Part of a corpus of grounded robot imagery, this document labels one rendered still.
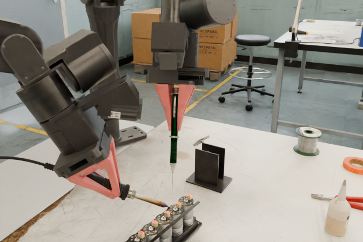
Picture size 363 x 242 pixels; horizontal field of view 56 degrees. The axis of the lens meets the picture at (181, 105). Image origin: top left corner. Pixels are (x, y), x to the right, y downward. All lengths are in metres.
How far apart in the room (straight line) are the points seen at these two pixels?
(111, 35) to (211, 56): 3.25
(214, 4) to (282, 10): 4.37
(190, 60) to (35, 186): 0.44
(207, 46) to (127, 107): 3.53
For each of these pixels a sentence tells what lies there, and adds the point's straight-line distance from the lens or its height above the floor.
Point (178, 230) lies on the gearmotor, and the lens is 0.57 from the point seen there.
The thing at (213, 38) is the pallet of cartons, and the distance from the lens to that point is 3.94.
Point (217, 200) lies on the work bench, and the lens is 0.68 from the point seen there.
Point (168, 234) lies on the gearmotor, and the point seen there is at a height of 0.79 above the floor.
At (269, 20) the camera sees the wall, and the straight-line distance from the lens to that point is 4.87.
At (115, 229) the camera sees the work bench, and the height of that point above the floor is 0.75.
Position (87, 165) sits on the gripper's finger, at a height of 0.92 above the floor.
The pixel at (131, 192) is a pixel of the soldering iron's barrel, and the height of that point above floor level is 0.85.
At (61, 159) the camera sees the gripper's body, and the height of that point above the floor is 0.92.
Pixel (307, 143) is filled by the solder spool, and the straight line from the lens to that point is 0.87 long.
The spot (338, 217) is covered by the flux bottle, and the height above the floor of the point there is 0.79.
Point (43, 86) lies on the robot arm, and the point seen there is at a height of 1.03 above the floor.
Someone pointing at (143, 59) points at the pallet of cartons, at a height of 0.18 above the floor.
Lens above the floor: 1.15
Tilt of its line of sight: 21 degrees down
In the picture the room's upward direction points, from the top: straight up
